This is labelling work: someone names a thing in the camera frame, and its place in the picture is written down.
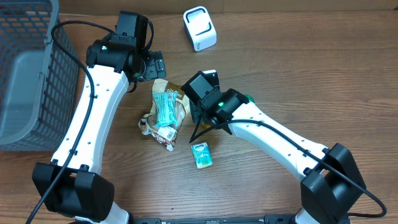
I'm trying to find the brown Panera snack bag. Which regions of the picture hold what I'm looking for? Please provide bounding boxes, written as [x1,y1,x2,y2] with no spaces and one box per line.
[146,79,190,130]

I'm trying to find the teal wipes packet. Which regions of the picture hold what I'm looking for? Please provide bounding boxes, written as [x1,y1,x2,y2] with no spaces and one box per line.
[152,91,178,127]

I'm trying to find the green white tissue pack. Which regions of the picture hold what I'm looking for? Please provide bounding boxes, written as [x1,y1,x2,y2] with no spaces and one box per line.
[191,142,213,169]

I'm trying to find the small brown snack packet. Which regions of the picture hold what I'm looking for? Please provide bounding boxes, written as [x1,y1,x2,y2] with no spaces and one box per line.
[138,116,178,151]

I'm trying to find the green lid glass jar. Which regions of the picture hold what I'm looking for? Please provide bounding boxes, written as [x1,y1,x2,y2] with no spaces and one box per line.
[245,95,255,103]

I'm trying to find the yellow drink bottle silver cap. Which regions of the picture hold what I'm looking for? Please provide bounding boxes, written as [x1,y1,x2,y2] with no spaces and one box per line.
[201,123,211,129]

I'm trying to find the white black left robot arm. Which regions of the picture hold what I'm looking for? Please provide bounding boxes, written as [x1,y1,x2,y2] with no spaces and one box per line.
[32,11,166,224]

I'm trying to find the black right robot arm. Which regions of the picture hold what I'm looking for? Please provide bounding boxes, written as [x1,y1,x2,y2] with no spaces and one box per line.
[181,70,366,223]

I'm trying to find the white black barcode scanner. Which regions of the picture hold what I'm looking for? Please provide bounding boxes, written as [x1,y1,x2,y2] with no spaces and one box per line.
[183,6,217,52]

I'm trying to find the grey plastic mesh basket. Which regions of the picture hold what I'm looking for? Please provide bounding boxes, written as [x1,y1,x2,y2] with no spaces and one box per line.
[1,0,80,151]

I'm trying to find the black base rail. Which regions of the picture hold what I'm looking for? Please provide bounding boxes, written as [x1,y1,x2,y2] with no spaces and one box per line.
[133,215,294,224]

